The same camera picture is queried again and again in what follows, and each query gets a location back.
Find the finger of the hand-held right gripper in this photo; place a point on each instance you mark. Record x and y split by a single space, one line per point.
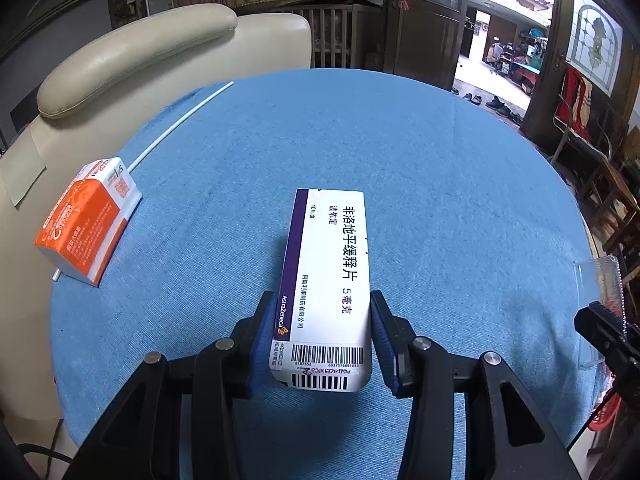
610 330

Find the clear plastic packaging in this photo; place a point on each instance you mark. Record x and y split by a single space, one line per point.
597 280

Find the wooden crib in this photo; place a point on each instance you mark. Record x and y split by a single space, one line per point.
330 35

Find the red cloth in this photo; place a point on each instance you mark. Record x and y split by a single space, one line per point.
575 100

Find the red tassel ornament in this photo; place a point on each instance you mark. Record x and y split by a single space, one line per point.
404 1

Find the wooden door with red tassel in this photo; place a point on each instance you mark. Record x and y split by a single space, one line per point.
425 45

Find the red plastic mesh basket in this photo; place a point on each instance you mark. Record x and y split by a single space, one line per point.
602 412

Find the dark wooden stool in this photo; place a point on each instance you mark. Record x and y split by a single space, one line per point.
615 190

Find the white plastic straw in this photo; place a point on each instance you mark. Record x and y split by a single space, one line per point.
175 120

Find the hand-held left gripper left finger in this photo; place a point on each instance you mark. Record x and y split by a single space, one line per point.
260 340

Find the metal frame chair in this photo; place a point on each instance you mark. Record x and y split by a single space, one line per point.
575 140

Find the blue tablecloth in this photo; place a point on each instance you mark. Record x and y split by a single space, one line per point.
425 185

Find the cream leather chair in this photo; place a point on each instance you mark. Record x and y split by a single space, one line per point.
150 40

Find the white medicine box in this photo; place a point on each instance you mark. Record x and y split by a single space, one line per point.
325 270

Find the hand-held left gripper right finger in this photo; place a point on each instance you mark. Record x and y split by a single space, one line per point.
385 345

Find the pair of black shoes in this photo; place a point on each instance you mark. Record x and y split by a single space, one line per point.
497 105

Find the wooden door with stained glass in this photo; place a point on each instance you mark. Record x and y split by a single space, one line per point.
595 35

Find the orange and white box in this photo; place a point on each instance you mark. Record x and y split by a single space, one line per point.
80 220

